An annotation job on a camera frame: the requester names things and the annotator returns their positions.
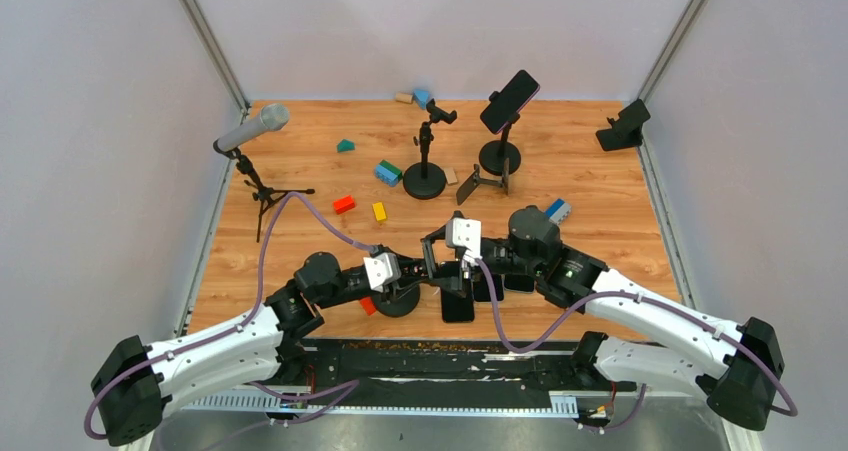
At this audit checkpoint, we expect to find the black ball-joint phone stand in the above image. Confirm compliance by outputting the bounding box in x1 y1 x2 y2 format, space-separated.
371 285 421 318

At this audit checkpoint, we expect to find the black stand of phone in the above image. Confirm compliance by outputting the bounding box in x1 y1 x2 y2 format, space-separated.
402 99 457 200

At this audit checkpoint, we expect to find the black round pole stand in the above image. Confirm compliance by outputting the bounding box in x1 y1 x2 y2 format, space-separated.
479 113 521 176

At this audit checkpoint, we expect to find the purple-edged phone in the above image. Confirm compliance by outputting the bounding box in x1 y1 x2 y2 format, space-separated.
480 70 540 134

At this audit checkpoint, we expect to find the black desk phone stand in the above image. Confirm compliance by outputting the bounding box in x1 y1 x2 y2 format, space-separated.
596 99 651 152

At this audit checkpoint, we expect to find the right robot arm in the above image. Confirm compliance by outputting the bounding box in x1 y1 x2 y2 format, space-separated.
421 206 799 431

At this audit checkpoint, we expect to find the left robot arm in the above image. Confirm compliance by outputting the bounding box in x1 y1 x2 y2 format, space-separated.
84 247 438 446

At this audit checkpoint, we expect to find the black microphone tripod stand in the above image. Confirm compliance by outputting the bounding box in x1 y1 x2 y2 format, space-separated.
223 148 316 243

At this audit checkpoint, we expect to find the blue grey lego brick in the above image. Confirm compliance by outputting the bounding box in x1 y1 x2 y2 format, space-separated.
544 199 572 225

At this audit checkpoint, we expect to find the orange red block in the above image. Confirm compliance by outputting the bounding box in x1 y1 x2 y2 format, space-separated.
358 297 377 316

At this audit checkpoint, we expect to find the yellow wooden block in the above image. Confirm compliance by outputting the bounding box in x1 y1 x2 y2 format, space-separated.
372 202 388 223

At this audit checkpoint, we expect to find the red wooden block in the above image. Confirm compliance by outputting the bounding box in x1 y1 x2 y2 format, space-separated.
332 195 356 215

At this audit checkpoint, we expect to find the beige wooden block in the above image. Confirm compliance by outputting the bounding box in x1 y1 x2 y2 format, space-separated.
443 167 458 185

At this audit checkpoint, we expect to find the blue green lego brick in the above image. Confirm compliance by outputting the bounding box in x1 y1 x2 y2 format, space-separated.
374 160 403 187

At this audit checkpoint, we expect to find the teal triangular block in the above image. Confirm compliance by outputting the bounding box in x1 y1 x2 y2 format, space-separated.
336 139 355 153

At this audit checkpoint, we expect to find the tan wooden cylinder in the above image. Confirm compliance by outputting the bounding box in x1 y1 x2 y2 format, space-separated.
394 92 413 104

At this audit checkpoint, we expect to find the blue triangular block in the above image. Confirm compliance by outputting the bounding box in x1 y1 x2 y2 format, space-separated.
412 88 431 110

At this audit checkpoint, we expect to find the grey microphone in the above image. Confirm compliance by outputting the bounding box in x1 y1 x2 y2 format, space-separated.
212 103 290 155

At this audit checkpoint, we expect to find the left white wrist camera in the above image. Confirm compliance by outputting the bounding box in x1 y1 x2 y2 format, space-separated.
363 252 402 293

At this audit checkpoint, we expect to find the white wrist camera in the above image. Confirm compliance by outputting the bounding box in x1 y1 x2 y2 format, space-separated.
445 217 482 266
363 252 402 293

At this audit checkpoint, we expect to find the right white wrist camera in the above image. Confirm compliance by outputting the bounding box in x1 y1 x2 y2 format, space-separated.
445 217 482 266

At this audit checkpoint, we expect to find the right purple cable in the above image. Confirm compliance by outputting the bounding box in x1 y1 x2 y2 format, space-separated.
475 259 799 434

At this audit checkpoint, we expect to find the purple cable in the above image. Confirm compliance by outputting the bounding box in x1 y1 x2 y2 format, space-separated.
475 259 799 434
83 191 386 451

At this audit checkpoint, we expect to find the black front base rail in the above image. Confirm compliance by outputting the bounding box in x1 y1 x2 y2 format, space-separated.
262 338 637 413

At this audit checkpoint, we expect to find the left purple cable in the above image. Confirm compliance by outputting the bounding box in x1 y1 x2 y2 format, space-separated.
83 191 386 451

